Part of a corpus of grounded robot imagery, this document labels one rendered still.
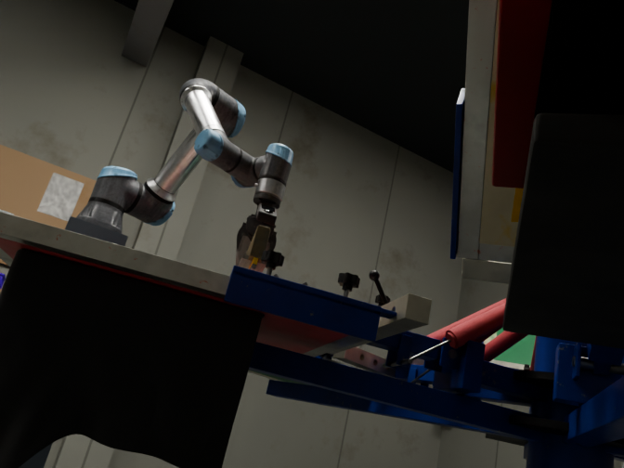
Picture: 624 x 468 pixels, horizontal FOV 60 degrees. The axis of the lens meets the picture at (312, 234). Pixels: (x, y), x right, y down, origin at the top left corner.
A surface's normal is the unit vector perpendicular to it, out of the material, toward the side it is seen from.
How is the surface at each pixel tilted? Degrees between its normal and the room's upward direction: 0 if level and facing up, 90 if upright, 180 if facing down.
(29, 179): 90
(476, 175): 148
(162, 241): 90
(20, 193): 90
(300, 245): 90
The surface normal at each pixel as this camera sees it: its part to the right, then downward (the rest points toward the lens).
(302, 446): 0.46, -0.21
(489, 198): -0.33, 0.57
